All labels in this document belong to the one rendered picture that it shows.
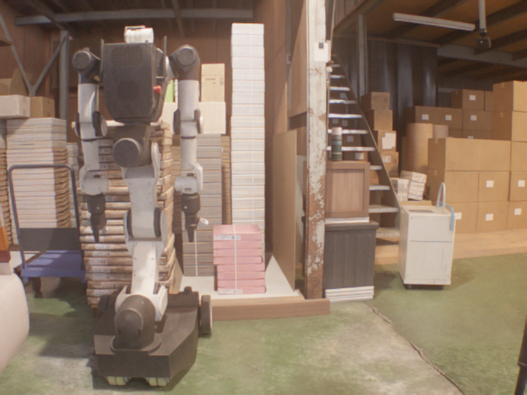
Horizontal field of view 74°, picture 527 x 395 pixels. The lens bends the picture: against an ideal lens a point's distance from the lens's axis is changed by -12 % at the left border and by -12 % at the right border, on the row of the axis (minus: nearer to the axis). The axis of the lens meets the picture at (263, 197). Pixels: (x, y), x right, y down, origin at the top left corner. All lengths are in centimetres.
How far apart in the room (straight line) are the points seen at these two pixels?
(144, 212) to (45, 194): 212
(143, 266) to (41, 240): 106
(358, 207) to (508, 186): 279
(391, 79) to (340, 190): 435
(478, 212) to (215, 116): 312
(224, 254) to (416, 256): 127
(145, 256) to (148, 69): 83
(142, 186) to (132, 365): 76
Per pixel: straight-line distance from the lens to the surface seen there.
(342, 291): 252
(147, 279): 184
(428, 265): 279
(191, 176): 177
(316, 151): 224
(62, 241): 269
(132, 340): 161
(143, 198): 181
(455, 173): 442
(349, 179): 240
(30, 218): 395
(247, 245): 231
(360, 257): 250
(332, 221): 240
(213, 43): 659
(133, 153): 155
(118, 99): 163
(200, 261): 270
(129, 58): 161
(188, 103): 169
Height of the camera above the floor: 96
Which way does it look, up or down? 7 degrees down
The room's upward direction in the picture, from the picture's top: straight up
